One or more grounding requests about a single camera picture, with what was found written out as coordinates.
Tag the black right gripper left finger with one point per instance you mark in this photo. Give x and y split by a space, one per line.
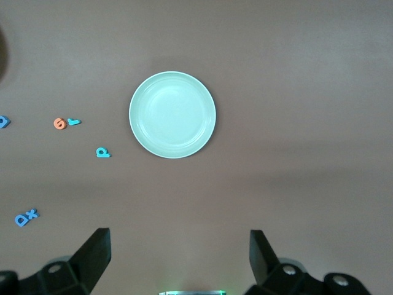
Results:
86 261

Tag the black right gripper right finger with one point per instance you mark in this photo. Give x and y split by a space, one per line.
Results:
264 267

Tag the teal foam letter p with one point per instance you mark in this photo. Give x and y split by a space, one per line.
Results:
102 152

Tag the teal foam letter r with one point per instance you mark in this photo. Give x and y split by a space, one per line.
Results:
73 122

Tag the orange foam digit six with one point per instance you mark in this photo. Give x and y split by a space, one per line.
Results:
59 123

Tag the blue foam letter x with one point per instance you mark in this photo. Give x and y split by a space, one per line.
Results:
32 213

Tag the blue foam letter D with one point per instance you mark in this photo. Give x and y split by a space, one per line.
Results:
21 220

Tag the brown table cover sheet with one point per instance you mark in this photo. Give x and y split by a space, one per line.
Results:
276 153

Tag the blue foam digit six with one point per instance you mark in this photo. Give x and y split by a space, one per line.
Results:
3 122

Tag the light green plate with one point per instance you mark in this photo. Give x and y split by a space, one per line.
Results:
172 115

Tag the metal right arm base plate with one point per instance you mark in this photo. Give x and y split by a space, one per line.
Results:
192 292

